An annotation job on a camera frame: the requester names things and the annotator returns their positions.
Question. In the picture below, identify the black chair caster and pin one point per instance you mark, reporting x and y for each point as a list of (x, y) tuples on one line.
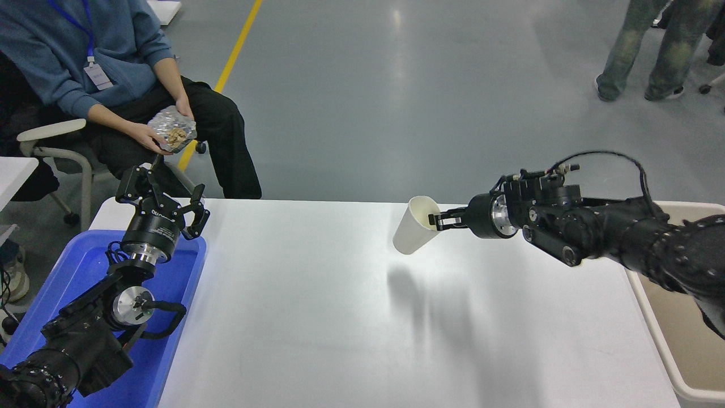
[(704, 88)]

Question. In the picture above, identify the white paper cup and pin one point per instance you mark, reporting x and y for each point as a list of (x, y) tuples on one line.
[(409, 232)]

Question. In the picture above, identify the person's right hand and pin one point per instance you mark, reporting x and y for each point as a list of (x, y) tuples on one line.
[(146, 136)]

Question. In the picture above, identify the black jacket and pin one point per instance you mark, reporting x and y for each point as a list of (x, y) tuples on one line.
[(17, 124)]

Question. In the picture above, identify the person's left forearm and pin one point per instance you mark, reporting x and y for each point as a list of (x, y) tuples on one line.
[(170, 79)]

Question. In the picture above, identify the white side table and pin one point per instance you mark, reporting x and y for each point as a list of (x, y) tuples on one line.
[(14, 175)]

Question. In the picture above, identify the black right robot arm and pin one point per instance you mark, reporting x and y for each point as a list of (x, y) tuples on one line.
[(612, 229)]

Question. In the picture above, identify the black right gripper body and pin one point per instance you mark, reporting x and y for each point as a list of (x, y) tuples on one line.
[(480, 215)]

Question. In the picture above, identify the white sneaker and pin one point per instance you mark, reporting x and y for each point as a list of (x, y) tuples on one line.
[(17, 275)]

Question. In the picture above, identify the silver foil bag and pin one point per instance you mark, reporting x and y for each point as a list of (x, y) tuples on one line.
[(170, 127)]

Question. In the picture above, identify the white id badge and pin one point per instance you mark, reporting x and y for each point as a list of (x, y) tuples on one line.
[(98, 76)]

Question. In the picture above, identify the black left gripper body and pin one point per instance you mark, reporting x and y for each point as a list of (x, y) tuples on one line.
[(154, 226)]

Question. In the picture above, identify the blue plastic tray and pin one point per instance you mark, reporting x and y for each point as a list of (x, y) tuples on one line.
[(170, 317)]

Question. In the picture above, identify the person's right forearm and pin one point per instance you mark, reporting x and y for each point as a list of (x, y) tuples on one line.
[(110, 118)]

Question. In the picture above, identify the person's left hand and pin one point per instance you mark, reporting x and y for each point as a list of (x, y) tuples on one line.
[(184, 107)]

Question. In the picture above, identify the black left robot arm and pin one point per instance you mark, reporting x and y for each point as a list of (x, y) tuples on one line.
[(85, 340)]

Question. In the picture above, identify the person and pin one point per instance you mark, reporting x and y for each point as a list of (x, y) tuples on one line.
[(634, 51), (56, 51)]

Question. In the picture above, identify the grey office chair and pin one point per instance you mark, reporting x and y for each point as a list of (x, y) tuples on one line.
[(56, 153)]

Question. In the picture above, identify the large pale bin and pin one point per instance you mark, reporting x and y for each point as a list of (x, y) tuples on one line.
[(685, 351)]

